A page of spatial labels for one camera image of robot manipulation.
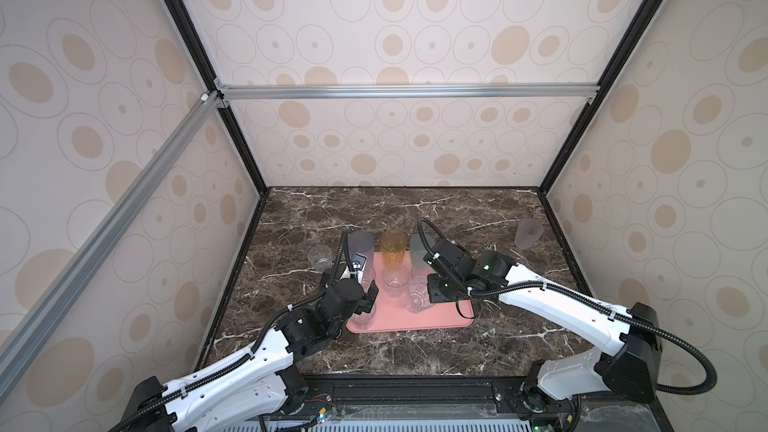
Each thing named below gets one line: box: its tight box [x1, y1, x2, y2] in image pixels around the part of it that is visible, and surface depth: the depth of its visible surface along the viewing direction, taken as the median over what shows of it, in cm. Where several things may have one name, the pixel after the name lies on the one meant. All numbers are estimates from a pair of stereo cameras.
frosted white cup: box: [514, 218, 544, 249], surface depth 102 cm
